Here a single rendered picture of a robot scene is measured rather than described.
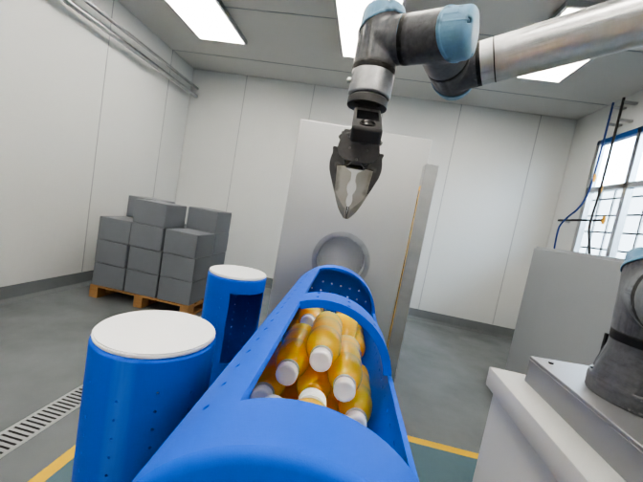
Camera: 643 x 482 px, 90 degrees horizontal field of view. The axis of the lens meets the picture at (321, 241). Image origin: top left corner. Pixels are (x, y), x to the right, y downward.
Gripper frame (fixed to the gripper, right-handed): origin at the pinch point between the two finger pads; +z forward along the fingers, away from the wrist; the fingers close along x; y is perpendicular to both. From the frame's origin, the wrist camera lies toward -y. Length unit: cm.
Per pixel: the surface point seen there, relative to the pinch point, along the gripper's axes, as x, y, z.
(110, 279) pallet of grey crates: 249, 278, 117
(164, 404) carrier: 32, 8, 49
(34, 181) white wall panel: 314, 243, 21
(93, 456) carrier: 44, 5, 62
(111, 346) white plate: 44, 6, 37
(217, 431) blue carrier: 6.2, -34.5, 18.7
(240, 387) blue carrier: 6.6, -27.9, 18.9
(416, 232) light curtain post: -32, 95, 2
